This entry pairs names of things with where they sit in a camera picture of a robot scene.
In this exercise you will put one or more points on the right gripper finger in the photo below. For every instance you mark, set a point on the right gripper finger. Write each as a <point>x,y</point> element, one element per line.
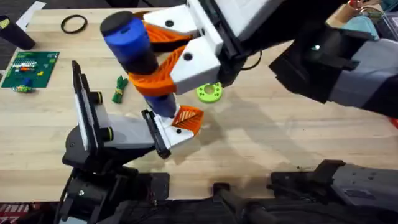
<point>174,18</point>
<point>196,70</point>

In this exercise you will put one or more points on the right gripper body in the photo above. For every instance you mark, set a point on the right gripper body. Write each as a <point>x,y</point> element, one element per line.
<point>242,18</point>

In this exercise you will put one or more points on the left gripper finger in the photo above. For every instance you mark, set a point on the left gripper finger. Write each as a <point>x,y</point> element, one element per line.
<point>164,122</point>
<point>186,119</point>

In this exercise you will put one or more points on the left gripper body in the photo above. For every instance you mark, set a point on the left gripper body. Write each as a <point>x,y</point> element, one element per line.
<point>130,133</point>

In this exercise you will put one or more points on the blue electric screwdriver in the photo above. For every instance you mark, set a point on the blue electric screwdriver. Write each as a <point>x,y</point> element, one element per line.
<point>130,43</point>

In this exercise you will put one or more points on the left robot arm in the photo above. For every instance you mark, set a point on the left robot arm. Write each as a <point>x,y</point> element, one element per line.
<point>93,193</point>

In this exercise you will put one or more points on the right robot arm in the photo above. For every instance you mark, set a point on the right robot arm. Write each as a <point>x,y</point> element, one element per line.
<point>373,68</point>

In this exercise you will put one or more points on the green toy vegetable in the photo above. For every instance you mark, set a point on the green toy vegetable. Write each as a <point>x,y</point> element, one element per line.
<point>119,90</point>

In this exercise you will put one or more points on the green disc with holes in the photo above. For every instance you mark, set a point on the green disc with holes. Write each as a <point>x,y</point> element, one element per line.
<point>202,95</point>

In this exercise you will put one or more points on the black upright wrist plate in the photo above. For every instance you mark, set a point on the black upright wrist plate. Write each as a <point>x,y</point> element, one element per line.
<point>81,93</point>

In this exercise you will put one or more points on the green board with toy blocks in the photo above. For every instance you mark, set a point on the green board with toy blocks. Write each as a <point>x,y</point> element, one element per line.
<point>40,77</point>

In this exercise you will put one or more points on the loose toy block cluster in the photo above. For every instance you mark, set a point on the loose toy block cluster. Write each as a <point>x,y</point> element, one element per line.
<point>21,89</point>

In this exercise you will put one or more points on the teal cloth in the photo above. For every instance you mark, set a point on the teal cloth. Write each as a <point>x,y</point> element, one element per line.
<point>363,26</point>

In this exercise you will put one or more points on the white paper sheet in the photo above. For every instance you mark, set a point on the white paper sheet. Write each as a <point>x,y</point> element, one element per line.
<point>31,14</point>

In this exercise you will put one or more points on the black cup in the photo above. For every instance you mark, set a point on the black cup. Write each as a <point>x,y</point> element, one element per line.
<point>17,35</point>

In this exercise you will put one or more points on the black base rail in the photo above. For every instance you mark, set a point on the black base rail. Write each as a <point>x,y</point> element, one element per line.
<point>202,211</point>

